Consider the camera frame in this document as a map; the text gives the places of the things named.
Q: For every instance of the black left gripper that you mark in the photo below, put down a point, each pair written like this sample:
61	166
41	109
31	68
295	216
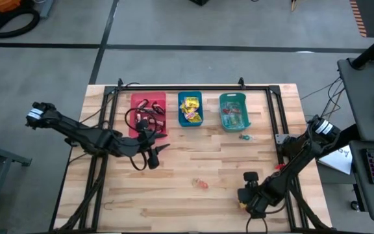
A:
135	144

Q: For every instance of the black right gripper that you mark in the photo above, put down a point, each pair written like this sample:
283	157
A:
263	198

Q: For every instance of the orange candy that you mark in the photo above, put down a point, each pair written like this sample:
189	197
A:
200	183

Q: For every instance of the green candy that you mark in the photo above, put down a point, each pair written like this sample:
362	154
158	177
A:
230	121

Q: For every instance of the red candy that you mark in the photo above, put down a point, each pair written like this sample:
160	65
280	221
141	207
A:
227	111

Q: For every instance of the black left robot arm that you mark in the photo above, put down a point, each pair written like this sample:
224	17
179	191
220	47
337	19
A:
70	130

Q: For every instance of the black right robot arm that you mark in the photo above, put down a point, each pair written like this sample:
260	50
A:
304	149

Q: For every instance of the blue plastic bin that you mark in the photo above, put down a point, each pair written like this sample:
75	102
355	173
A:
182	122

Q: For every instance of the small red clip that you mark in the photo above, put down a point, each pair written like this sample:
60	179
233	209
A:
280	166

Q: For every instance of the pink-red plastic bin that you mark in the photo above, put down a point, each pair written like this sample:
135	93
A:
133	97

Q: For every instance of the teal plastic bin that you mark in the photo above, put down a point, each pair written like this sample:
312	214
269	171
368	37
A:
223	97

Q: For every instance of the white paper sheet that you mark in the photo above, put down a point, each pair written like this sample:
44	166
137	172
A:
338	161

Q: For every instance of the black caster wheel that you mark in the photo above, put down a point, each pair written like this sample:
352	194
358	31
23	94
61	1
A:
354	205

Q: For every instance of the black floor object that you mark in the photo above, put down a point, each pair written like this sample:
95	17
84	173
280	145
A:
200	1

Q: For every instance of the grey metal stand foot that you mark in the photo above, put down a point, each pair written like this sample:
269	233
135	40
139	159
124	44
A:
47	8

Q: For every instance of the small wooden stick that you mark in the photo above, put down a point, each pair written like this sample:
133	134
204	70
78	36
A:
293	5

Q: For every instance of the black monitor pole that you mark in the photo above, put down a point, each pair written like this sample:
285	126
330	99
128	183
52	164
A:
373	48

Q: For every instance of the black aluminium rig frame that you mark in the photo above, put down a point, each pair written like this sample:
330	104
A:
190	88

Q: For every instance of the silver metal bracket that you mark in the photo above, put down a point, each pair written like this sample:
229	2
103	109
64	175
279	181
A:
280	139

